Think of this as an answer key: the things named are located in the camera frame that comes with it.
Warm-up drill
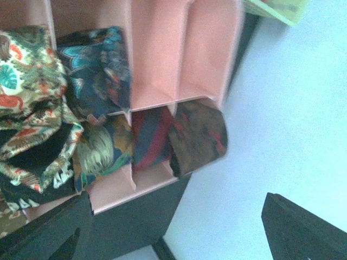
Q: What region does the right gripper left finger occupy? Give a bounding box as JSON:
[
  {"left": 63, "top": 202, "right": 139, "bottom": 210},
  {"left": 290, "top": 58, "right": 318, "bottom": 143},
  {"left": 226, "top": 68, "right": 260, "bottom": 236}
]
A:
[{"left": 1, "top": 191, "right": 93, "bottom": 259}]

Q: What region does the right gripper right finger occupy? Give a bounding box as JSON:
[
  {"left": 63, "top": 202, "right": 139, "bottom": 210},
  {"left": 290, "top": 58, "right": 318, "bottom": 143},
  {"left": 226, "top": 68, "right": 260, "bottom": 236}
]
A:
[{"left": 261, "top": 193, "right": 346, "bottom": 260}]

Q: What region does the navy floral tie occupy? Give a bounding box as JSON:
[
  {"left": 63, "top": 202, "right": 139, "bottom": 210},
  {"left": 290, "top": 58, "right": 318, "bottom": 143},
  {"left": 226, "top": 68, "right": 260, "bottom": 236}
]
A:
[{"left": 56, "top": 26, "right": 132, "bottom": 125}]

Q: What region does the green floral rolled tie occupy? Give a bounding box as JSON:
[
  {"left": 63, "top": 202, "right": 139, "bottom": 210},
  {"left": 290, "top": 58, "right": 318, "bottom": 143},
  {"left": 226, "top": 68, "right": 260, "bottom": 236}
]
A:
[{"left": 73, "top": 114, "right": 134, "bottom": 192}]

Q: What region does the tan paisley rolled tie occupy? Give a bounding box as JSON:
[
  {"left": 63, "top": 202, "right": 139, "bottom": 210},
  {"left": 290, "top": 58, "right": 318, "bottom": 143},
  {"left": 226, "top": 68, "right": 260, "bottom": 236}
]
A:
[{"left": 1, "top": 24, "right": 83, "bottom": 237}]

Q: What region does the brown rolled tie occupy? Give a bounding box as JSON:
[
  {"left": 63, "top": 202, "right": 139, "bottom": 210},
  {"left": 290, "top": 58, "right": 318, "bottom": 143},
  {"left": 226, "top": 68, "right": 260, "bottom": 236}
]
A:
[{"left": 169, "top": 100, "right": 228, "bottom": 178}]

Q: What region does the red blue rolled tie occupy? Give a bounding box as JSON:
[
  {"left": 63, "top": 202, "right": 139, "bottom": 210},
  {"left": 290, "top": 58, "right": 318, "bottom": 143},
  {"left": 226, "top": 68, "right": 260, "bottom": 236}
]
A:
[{"left": 132, "top": 106, "right": 174, "bottom": 171}]

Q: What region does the pink divided organizer tray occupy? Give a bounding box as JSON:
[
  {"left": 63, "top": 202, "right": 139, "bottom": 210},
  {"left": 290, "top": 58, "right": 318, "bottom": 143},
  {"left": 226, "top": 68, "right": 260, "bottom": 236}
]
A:
[{"left": 1, "top": 1, "right": 242, "bottom": 220}]

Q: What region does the green plastic basket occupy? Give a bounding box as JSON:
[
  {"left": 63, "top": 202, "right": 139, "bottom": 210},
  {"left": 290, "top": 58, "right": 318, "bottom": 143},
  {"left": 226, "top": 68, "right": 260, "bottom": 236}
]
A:
[{"left": 243, "top": 0, "right": 310, "bottom": 26}]

